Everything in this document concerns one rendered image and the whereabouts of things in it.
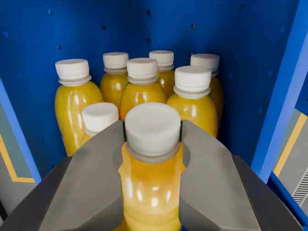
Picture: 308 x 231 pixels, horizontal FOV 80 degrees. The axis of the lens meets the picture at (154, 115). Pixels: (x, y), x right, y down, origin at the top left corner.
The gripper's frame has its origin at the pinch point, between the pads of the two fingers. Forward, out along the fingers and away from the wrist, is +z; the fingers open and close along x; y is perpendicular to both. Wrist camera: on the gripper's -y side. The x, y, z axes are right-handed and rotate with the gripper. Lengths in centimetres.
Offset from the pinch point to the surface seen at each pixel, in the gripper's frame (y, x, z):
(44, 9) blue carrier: -7.8, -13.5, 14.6
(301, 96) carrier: 9.4, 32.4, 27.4
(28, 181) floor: 134, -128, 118
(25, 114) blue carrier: 2.5, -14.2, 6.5
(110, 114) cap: 2.3, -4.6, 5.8
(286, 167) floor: 116, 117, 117
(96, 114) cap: 2.2, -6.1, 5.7
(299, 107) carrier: 12.2, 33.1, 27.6
